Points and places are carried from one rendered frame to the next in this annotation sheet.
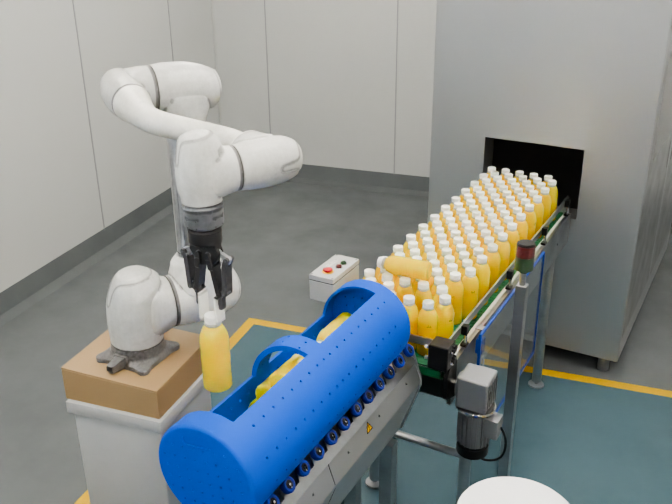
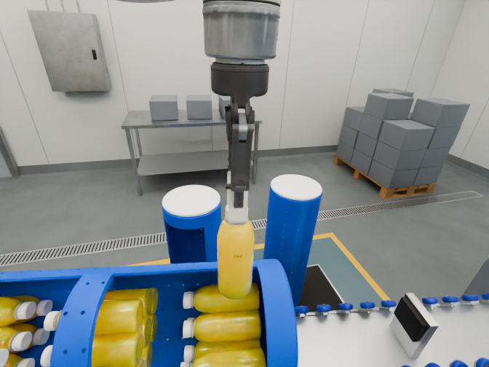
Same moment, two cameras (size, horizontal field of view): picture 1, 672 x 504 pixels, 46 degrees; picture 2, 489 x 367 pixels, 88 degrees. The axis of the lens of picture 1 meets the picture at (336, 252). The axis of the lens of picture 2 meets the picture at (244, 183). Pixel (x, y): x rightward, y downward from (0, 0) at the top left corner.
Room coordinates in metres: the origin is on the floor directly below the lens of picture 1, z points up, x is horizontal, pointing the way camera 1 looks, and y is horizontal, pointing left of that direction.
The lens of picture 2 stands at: (1.82, 0.58, 1.70)
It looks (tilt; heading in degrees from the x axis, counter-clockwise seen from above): 29 degrees down; 234
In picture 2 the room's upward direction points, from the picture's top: 2 degrees clockwise
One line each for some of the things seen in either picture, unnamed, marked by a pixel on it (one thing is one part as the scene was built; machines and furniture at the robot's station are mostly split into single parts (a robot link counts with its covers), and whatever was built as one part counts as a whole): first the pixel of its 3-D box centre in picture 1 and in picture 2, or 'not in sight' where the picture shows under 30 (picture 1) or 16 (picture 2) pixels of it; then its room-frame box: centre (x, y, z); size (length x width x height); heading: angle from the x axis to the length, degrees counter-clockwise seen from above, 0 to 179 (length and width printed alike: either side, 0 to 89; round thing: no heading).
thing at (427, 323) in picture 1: (427, 329); not in sight; (2.37, -0.31, 0.99); 0.07 x 0.07 x 0.19
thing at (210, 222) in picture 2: not in sight; (196, 264); (1.42, -0.41, 0.59); 0.28 x 0.28 x 0.88
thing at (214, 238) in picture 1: (206, 244); (239, 98); (1.63, 0.29, 1.64); 0.08 x 0.07 x 0.09; 61
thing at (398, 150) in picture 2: not in sight; (389, 138); (-1.88, -1.06, 0.59); 1.20 x 0.80 x 1.19; 70
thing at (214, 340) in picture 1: (215, 353); (235, 253); (1.63, 0.29, 1.35); 0.07 x 0.07 x 0.19
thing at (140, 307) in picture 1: (137, 304); not in sight; (2.05, 0.58, 1.27); 0.18 x 0.16 x 0.22; 120
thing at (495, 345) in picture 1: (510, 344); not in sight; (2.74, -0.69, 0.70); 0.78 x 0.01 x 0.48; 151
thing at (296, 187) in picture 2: not in sight; (295, 186); (0.89, -0.23, 1.03); 0.28 x 0.28 x 0.01
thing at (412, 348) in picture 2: not in sight; (409, 325); (1.16, 0.50, 1.00); 0.10 x 0.04 x 0.15; 61
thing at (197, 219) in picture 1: (203, 213); (241, 36); (1.63, 0.29, 1.71); 0.09 x 0.09 x 0.06
